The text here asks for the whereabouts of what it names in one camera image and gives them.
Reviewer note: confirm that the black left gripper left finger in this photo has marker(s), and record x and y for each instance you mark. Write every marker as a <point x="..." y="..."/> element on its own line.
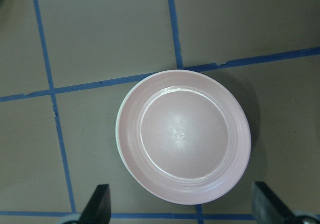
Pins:
<point x="98" y="209"/>

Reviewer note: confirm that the pink plate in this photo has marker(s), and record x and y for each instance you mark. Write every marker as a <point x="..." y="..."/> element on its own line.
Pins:
<point x="189" y="138"/>

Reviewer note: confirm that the cream white plate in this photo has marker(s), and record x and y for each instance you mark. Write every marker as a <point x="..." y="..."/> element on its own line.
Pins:
<point x="121" y="134"/>

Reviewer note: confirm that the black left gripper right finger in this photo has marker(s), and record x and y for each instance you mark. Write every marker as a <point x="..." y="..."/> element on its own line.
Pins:
<point x="268" y="208"/>

